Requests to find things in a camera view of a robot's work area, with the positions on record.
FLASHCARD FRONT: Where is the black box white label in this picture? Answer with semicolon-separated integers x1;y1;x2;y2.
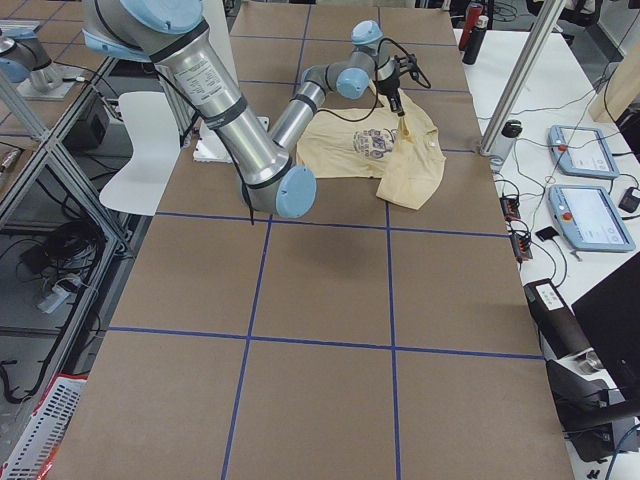
523;279;592;360

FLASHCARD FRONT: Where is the clear bottle black cap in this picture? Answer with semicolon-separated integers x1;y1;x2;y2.
493;119;522;167

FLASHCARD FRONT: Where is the blue teach pendant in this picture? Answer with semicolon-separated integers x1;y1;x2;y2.
548;125;620;180
548;185;636;253

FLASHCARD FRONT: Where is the black monitor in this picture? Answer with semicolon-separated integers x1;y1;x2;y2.
572;255;639;398

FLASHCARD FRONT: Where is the black water bottle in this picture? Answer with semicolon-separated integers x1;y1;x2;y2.
462;15;489;65

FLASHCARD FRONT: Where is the cream long-sleeve printed shirt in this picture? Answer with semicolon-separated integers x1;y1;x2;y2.
296;92;446;210

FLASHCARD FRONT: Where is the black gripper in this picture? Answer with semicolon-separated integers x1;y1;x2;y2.
375;74;405;117

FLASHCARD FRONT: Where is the aluminium frame post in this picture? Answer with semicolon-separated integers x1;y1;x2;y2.
479;0;565;156

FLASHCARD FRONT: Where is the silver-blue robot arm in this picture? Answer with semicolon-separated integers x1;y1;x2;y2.
83;1;317;218
269;20;415;150

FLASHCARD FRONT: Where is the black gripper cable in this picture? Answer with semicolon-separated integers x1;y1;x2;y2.
319;37;432;122

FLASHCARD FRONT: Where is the upper blue teach pendant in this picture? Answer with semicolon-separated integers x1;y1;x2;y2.
548;125;620;180

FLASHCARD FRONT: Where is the white red plastic basket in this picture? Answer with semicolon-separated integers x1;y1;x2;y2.
1;374;87;479

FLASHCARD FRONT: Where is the lower blue teach pendant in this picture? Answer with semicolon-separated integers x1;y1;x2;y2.
548;185;636;253

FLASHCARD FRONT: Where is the white plastic chair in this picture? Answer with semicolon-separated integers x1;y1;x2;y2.
99;91;181;216

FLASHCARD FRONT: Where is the red water bottle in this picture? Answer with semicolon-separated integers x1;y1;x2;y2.
458;1;484;51

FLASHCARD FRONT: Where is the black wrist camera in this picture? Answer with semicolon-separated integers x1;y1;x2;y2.
394;53;419;76

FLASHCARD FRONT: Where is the brown paper table cover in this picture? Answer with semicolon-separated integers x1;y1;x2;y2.
50;2;573;479

